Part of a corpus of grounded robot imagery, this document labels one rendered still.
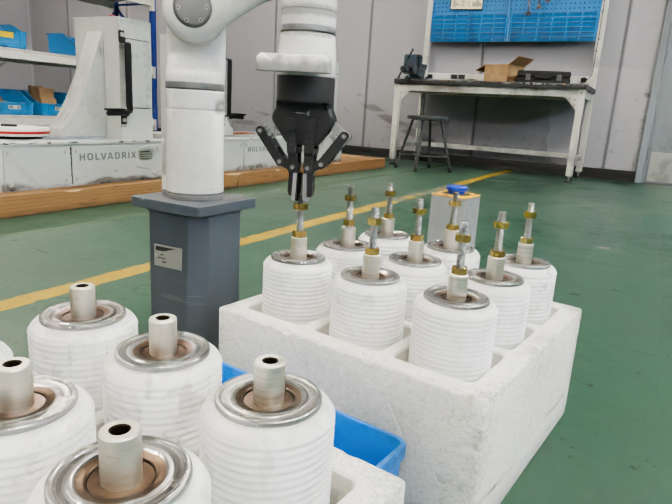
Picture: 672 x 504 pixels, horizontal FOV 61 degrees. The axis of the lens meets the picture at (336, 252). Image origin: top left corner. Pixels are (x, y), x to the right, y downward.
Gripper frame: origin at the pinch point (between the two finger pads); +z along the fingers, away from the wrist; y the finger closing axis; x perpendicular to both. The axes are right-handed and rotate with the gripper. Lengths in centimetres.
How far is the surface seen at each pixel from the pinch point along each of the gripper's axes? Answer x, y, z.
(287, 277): 4.7, 0.1, 11.5
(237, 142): -240, 101, 11
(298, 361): 10.1, -3.3, 20.6
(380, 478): 35.5, -16.6, 17.1
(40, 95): -394, 349, -7
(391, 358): 13.1, -15.0, 17.1
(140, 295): -43, 49, 35
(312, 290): 3.6, -3.1, 13.2
